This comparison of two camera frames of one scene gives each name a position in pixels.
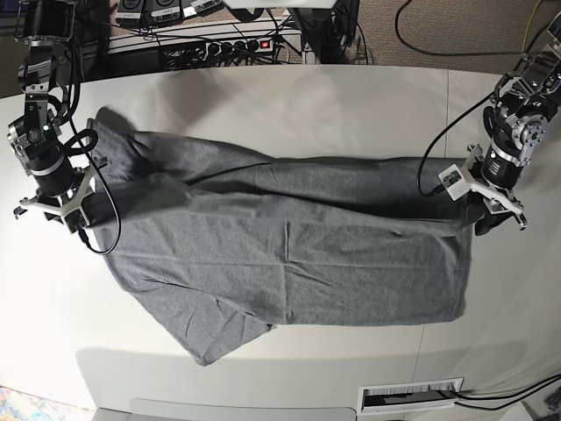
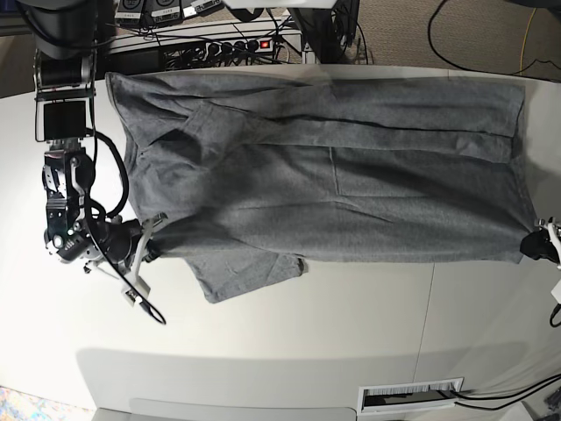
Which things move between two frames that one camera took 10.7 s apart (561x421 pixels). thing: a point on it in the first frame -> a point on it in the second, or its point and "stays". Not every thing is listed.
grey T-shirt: [217, 245] -> [252, 175]
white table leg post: [308, 55] stays
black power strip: [240, 46] stays
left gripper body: [76, 201] -> [134, 288]
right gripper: [500, 197] -> [538, 246]
